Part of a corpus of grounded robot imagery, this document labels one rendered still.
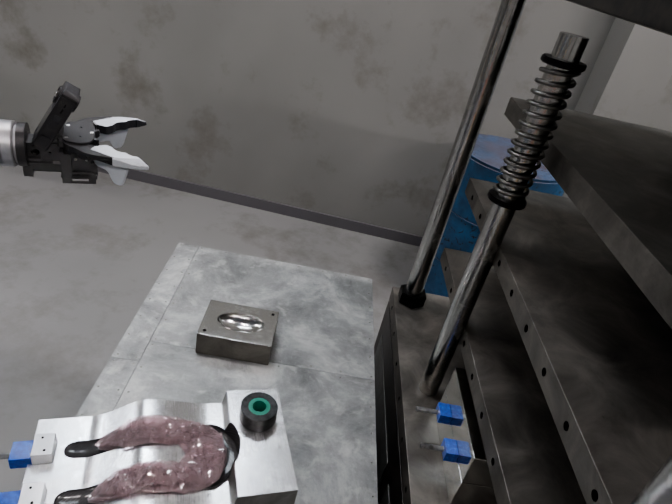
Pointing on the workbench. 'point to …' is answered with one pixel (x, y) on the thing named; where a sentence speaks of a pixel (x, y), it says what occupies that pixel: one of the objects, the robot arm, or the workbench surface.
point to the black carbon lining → (106, 451)
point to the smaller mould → (237, 332)
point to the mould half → (246, 483)
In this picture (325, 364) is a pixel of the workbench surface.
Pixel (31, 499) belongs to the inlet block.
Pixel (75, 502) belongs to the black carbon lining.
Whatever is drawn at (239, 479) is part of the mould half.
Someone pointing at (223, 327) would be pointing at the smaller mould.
